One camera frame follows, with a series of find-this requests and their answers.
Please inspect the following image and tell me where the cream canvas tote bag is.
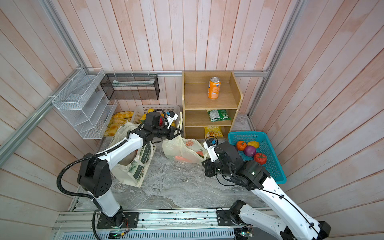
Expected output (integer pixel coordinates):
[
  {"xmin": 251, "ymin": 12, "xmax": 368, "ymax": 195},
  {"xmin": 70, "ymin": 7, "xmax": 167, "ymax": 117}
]
[{"xmin": 109, "ymin": 121, "xmax": 157, "ymax": 189}]

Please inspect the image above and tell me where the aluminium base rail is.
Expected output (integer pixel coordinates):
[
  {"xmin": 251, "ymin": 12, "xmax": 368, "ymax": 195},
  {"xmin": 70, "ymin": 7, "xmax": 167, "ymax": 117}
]
[{"xmin": 50, "ymin": 206, "xmax": 302, "ymax": 240}]

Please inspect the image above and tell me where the purple onion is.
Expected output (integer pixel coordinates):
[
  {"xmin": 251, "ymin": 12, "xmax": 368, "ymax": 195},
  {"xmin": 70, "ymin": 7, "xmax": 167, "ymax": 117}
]
[{"xmin": 244, "ymin": 145, "xmax": 257, "ymax": 157}]

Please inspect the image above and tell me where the white plastic fruit basket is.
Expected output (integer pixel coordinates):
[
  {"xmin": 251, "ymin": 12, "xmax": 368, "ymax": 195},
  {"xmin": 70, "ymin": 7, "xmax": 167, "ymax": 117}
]
[{"xmin": 131, "ymin": 105, "xmax": 181, "ymax": 126}]

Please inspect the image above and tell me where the yellow bell pepper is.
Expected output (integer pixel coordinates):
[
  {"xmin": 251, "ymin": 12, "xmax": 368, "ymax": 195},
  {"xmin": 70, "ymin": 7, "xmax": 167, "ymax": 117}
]
[{"xmin": 247, "ymin": 141, "xmax": 260, "ymax": 149}]

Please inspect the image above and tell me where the white wire rack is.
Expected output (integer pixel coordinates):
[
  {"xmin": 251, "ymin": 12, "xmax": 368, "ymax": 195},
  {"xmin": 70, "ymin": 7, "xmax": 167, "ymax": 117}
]
[{"xmin": 52, "ymin": 68, "xmax": 117, "ymax": 139}]

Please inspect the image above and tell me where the tray of yellow breads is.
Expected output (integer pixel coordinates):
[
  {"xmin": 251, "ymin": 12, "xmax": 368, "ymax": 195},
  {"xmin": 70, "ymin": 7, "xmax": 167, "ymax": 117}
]
[{"xmin": 104, "ymin": 111, "xmax": 134, "ymax": 137}]

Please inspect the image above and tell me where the black mesh basket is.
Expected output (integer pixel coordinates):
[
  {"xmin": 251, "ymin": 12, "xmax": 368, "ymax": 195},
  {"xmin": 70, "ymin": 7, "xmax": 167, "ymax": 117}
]
[{"xmin": 100, "ymin": 73, "xmax": 160, "ymax": 101}]

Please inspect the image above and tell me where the orange soda can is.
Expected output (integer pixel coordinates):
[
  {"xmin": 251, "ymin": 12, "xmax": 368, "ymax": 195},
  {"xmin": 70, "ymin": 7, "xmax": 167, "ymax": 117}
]
[{"xmin": 208, "ymin": 77, "xmax": 221, "ymax": 100}]

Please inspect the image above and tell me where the yellow plastic bag orange print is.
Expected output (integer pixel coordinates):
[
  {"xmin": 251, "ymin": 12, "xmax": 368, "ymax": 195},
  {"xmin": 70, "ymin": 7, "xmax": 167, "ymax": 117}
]
[{"xmin": 161, "ymin": 111, "xmax": 211, "ymax": 165}]

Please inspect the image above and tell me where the teal plastic basket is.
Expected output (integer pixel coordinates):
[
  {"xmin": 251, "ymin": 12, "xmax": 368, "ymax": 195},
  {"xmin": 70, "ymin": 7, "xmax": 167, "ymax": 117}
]
[{"xmin": 228, "ymin": 131, "xmax": 287, "ymax": 185}]

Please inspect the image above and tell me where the orange carrot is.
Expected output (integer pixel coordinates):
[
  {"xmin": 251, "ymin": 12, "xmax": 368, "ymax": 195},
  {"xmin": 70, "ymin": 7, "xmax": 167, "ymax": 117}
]
[{"xmin": 175, "ymin": 156, "xmax": 194, "ymax": 163}]

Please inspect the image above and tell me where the green snack packet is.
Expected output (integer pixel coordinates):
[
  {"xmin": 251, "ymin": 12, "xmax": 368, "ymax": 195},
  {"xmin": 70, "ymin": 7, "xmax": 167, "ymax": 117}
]
[{"xmin": 208, "ymin": 110, "xmax": 231, "ymax": 122}]

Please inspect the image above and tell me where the wooden shelf unit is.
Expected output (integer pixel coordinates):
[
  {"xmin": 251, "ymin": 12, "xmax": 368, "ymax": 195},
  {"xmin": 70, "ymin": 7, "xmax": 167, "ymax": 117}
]
[{"xmin": 182, "ymin": 71, "xmax": 243, "ymax": 140}]

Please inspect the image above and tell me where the red tomato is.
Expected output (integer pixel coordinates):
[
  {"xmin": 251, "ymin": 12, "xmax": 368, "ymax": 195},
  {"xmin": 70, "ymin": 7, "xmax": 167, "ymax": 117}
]
[{"xmin": 254, "ymin": 153, "xmax": 268, "ymax": 165}]

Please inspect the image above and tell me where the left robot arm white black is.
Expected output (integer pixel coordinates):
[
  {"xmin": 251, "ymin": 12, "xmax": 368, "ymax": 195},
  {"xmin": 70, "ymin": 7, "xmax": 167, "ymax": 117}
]
[{"xmin": 57, "ymin": 109, "xmax": 183, "ymax": 228}]

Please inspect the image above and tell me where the yellow chips packet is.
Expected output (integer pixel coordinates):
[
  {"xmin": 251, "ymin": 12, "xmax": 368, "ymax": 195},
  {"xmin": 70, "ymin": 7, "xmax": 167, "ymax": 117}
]
[{"xmin": 204, "ymin": 126, "xmax": 224, "ymax": 138}]

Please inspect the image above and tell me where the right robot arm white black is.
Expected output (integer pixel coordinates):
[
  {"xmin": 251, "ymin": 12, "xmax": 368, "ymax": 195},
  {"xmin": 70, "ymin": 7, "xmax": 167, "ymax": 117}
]
[{"xmin": 202, "ymin": 137, "xmax": 332, "ymax": 240}]

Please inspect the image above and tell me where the small orange pumpkin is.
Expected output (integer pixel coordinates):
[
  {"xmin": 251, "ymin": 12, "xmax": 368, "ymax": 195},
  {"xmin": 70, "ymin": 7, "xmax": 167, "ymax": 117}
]
[{"xmin": 236, "ymin": 141, "xmax": 247, "ymax": 151}]

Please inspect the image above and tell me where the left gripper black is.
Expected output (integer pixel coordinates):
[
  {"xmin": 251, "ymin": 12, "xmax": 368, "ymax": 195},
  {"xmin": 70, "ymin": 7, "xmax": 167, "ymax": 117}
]
[{"xmin": 152, "ymin": 124, "xmax": 184, "ymax": 140}]

